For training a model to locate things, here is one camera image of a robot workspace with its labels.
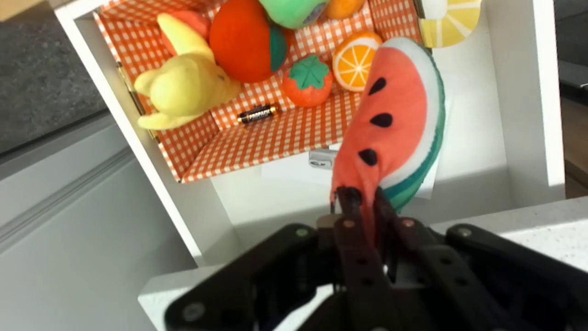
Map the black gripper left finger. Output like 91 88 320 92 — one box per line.
164 185 396 331

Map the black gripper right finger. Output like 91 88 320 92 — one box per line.
373 187 588 331

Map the white drawer with wooden front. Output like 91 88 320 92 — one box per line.
0 0 570 261

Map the watermelon slice plush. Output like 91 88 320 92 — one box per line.
329 35 449 213

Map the yellow banana plush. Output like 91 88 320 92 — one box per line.
133 11 245 132

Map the printed paper manual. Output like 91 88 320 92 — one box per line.
307 145 340 171

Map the orange checkered basket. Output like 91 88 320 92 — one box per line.
94 0 427 185

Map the wooden base cabinet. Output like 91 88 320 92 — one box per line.
561 90 588 200

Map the black battery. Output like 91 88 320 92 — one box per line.
236 103 280 127

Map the orange plush with green leaf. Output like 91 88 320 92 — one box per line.
280 53 337 110

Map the orange slice plush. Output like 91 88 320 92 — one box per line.
331 31 386 94

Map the lemon slice plush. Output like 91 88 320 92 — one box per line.
418 0 486 49

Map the orange round plush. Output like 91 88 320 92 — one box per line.
324 0 368 20

